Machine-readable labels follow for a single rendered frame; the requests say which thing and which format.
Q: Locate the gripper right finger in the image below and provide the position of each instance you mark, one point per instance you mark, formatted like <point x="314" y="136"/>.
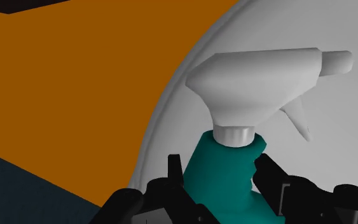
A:
<point x="293" y="192"/>

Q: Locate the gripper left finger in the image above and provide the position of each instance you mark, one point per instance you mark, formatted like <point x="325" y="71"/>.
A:
<point x="158" y="198"/>

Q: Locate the teal spray bottle white trigger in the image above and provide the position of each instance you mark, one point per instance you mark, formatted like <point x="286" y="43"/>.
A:
<point x="228" y="173"/>

